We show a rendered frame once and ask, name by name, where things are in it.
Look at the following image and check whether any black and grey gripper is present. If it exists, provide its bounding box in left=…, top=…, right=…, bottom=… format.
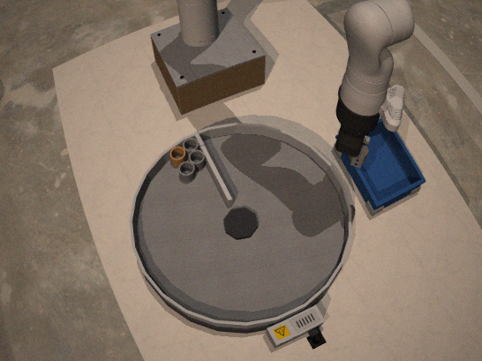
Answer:
left=335, top=72, right=405, bottom=168

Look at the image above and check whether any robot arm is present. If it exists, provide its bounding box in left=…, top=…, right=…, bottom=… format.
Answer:
left=177, top=0, right=415, bottom=94

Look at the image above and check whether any grey metal ring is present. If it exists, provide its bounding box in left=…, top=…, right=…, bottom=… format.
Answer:
left=183, top=138, right=200, bottom=158
left=178, top=162, right=196, bottom=182
left=189, top=150, right=206, bottom=170

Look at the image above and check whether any blue square tray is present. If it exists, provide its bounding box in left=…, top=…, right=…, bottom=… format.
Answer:
left=334, top=118, right=426, bottom=216

